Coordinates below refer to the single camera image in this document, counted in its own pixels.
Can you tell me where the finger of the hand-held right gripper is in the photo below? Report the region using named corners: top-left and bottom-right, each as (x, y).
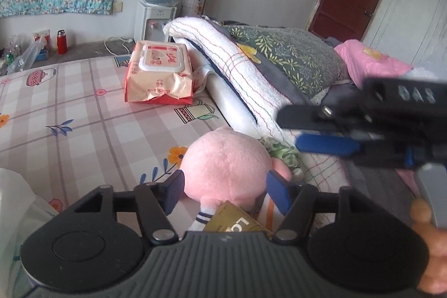
top-left (294, 133), bottom-right (364, 158)
top-left (277, 103), bottom-right (366, 133)

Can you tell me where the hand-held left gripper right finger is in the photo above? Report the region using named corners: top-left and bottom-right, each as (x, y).
top-left (265, 170), bottom-right (380, 246)

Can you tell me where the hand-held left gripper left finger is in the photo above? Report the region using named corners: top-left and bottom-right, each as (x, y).
top-left (73, 170), bottom-right (186, 246)

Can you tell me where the gold box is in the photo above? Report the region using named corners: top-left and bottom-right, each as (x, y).
top-left (202, 199), bottom-right (274, 238)

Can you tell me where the pink plush toy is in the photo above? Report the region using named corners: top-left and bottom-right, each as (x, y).
top-left (181, 125), bottom-right (293, 233)

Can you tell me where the white plastic bag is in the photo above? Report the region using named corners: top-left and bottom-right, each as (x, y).
top-left (0, 166), bottom-right (61, 298)

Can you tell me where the person's right hand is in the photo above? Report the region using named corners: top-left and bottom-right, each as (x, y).
top-left (410, 198), bottom-right (447, 296)

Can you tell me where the green and white scrunchie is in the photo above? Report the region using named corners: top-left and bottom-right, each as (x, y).
top-left (261, 136), bottom-right (303, 177)

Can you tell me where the pink blanket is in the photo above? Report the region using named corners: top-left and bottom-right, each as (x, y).
top-left (333, 39), bottom-right (424, 90)

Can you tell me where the green leaf print pillow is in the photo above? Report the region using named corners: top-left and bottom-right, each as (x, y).
top-left (223, 24), bottom-right (350, 100)

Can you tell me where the white stitched quilt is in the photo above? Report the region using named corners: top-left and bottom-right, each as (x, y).
top-left (163, 16), bottom-right (353, 236)

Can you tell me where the white wardrobe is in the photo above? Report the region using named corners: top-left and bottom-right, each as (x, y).
top-left (362, 0), bottom-right (447, 70)

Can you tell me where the orange wet wipes pack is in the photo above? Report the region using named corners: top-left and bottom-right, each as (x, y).
top-left (124, 40), bottom-right (194, 106)

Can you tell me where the white water dispenser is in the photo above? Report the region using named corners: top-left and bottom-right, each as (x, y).
top-left (133, 1), bottom-right (179, 44)

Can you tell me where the red thermos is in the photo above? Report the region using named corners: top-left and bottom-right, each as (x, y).
top-left (56, 29), bottom-right (68, 55)

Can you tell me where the clear plastic bag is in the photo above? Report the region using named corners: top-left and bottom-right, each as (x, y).
top-left (5, 35), bottom-right (48, 74)

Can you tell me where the red and white packet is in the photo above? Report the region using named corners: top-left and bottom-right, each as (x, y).
top-left (33, 28), bottom-right (50, 48)

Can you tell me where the white power cable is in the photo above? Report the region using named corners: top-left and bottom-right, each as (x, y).
top-left (104, 35), bottom-right (135, 56)

